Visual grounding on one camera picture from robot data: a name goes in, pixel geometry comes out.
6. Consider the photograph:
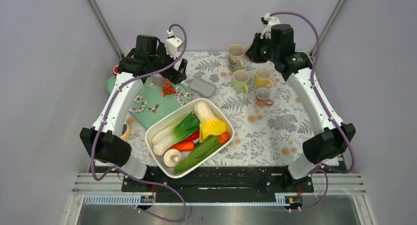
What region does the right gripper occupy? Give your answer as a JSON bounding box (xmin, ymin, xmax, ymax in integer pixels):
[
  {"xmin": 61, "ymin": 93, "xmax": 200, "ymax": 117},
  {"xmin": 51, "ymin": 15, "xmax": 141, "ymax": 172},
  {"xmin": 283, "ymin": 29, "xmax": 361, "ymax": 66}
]
[{"xmin": 245, "ymin": 33, "xmax": 279, "ymax": 63}]

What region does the small orange mug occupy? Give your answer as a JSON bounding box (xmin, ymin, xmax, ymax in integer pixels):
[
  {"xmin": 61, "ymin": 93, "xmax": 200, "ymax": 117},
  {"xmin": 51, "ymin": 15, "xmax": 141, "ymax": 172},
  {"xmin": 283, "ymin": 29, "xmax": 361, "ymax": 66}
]
[{"xmin": 162, "ymin": 81, "xmax": 177, "ymax": 97}]

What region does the purple mug black handle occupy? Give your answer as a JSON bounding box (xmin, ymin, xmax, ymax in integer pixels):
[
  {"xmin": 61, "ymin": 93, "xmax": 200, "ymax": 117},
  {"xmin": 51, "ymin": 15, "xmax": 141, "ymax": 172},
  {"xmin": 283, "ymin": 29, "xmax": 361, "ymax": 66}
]
[{"xmin": 151, "ymin": 74, "xmax": 169, "ymax": 87}]

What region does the yellow mug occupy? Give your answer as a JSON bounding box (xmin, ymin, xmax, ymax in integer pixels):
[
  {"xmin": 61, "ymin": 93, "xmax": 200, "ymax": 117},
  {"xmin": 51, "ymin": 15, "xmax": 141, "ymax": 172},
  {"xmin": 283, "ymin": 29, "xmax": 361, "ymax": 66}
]
[{"xmin": 254, "ymin": 67, "xmax": 274, "ymax": 88}]

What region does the cream floral mug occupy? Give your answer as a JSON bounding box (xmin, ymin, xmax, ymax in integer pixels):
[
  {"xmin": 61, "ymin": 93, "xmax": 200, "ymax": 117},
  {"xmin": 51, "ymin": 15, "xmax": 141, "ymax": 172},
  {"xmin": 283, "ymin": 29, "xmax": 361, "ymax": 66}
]
[{"xmin": 228, "ymin": 44, "xmax": 245, "ymax": 72}]

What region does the light green mug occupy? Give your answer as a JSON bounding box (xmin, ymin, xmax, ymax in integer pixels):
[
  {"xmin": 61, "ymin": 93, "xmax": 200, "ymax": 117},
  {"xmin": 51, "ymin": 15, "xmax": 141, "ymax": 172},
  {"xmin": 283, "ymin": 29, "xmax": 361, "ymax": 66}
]
[{"xmin": 232, "ymin": 70, "xmax": 250, "ymax": 93}]

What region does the terracotta pink mug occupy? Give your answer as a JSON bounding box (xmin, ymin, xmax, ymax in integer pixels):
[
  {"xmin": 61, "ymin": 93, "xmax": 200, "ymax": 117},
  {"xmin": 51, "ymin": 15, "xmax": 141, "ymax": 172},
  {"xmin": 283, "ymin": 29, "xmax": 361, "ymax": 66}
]
[{"xmin": 255, "ymin": 87, "xmax": 274, "ymax": 107}]

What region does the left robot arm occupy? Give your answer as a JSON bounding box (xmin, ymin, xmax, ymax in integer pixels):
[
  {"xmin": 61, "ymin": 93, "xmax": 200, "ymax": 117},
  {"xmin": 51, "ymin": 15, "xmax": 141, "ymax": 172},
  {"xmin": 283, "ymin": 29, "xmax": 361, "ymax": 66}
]
[{"xmin": 80, "ymin": 32, "xmax": 187, "ymax": 191}]

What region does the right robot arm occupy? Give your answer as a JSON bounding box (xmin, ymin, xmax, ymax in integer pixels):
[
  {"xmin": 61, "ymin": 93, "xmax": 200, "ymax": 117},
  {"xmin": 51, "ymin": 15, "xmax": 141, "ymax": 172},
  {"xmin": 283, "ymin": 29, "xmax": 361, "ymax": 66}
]
[{"xmin": 246, "ymin": 24, "xmax": 356, "ymax": 192}]

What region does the red mug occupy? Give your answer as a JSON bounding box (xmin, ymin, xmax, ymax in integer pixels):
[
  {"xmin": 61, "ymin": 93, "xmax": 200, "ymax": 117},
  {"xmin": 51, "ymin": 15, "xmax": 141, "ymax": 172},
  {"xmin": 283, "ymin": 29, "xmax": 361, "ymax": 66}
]
[{"xmin": 113, "ymin": 65, "xmax": 119, "ymax": 77}]

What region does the grey sponge pad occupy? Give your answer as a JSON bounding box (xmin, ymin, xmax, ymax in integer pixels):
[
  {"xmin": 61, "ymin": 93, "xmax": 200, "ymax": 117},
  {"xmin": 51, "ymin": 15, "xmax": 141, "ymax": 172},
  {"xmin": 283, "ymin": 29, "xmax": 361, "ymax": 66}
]
[{"xmin": 188, "ymin": 78, "xmax": 216, "ymax": 98}]

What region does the green floral tray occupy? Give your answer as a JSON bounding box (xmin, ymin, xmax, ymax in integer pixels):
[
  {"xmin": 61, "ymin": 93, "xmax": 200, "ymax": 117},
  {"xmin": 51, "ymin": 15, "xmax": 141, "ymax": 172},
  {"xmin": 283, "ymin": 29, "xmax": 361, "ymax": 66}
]
[{"xmin": 104, "ymin": 74, "xmax": 193, "ymax": 130}]

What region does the napa cabbage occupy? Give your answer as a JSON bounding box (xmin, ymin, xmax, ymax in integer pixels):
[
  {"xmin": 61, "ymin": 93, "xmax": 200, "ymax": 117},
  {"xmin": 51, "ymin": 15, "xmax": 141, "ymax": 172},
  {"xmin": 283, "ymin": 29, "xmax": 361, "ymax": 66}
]
[{"xmin": 193, "ymin": 101, "xmax": 228, "ymax": 143}]

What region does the red chili pepper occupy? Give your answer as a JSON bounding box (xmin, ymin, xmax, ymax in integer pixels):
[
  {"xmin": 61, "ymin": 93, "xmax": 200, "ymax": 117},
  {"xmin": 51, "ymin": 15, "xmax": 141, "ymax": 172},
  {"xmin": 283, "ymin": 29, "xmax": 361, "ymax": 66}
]
[{"xmin": 183, "ymin": 130, "xmax": 200, "ymax": 141}]

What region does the bok choy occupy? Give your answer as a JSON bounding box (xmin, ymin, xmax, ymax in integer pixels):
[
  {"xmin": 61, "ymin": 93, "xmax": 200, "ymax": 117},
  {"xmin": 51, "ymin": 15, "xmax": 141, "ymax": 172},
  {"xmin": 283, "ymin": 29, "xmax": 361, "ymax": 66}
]
[{"xmin": 151, "ymin": 113, "xmax": 200, "ymax": 156}]

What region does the white rectangular basin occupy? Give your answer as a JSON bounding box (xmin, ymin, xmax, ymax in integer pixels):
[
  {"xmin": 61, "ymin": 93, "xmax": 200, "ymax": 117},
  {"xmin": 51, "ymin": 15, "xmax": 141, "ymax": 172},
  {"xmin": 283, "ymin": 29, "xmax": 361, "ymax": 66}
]
[{"xmin": 145, "ymin": 98, "xmax": 235, "ymax": 179}]

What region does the orange carrot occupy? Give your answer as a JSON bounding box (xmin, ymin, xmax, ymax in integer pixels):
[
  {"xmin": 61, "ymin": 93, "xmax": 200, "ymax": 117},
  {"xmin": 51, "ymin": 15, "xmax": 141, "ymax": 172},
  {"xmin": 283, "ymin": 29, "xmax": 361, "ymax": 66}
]
[{"xmin": 171, "ymin": 141, "xmax": 195, "ymax": 152}]

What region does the floral tablecloth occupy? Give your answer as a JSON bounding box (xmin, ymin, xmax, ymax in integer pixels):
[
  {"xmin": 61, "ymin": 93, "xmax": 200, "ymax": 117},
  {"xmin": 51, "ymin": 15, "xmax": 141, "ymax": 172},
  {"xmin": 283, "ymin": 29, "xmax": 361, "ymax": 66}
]
[{"xmin": 112, "ymin": 51, "xmax": 339, "ymax": 168}]

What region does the yellow tape roll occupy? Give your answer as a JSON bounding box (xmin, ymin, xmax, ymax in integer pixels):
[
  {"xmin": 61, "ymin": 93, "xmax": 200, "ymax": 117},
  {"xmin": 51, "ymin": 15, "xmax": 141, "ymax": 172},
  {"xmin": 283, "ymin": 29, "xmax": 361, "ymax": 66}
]
[{"xmin": 120, "ymin": 122, "xmax": 131, "ymax": 141}]

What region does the green cucumber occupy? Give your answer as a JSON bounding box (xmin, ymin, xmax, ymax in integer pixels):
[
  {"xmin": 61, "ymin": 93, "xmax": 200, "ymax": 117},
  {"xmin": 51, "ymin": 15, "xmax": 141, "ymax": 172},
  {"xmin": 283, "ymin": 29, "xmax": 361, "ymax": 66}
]
[{"xmin": 173, "ymin": 136, "xmax": 223, "ymax": 174}]

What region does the white mushroom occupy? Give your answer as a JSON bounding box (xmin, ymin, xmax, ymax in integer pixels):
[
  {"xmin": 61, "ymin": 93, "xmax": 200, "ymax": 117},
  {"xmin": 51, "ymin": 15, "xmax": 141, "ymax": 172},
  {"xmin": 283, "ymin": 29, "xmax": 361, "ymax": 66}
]
[{"xmin": 163, "ymin": 149, "xmax": 181, "ymax": 168}]

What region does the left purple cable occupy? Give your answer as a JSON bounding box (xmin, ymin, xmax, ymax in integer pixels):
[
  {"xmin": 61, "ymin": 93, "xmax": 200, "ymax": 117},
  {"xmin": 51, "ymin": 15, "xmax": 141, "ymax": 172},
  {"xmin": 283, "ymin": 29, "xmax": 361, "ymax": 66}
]
[{"xmin": 89, "ymin": 24, "xmax": 189, "ymax": 223}]

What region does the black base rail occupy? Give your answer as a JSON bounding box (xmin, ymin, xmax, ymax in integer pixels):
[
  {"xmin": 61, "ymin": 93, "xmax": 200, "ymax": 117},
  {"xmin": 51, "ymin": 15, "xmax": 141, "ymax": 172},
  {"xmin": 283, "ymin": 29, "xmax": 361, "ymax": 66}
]
[{"xmin": 121, "ymin": 165, "xmax": 315, "ymax": 194}]

